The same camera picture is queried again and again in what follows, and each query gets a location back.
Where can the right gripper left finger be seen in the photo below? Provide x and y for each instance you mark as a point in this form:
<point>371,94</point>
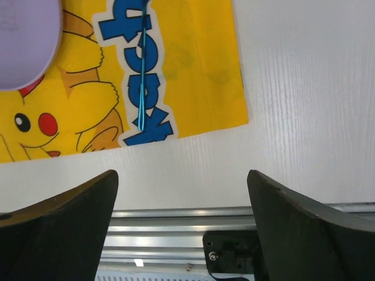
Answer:
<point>62,237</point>

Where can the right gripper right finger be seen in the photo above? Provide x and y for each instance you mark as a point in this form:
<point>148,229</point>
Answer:
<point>303,239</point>

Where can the yellow pikachu cloth placemat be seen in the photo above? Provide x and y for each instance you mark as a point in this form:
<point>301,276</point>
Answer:
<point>88,98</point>

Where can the blue metallic spoon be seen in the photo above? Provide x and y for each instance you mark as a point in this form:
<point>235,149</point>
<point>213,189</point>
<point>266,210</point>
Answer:
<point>142,94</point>

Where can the purple plastic plate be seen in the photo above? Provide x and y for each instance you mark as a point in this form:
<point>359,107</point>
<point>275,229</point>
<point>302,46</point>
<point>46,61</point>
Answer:
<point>30,38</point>

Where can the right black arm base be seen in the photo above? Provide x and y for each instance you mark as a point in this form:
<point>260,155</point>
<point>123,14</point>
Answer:
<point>237,253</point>

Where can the aluminium mounting rail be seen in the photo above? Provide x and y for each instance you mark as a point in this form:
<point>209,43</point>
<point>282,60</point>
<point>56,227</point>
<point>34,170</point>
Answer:
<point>168,244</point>

